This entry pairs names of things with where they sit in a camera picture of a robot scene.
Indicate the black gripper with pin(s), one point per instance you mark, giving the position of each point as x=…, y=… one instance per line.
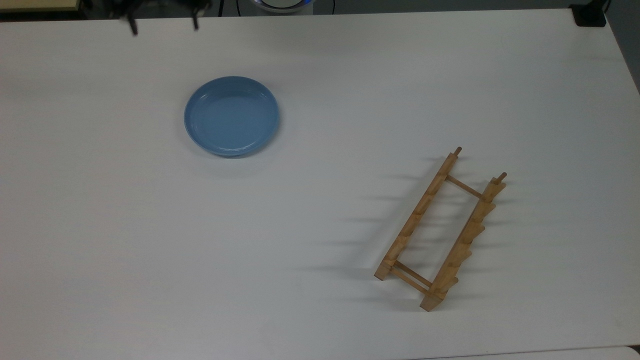
x=160, y=4

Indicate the wooden plate rack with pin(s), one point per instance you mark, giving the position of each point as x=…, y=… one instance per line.
x=431, y=299

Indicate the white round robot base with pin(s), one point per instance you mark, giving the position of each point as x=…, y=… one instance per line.
x=282, y=5

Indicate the light wooden table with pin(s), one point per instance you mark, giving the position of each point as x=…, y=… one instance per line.
x=37, y=4

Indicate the blue round plate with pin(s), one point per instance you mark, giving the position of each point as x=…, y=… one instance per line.
x=231, y=116

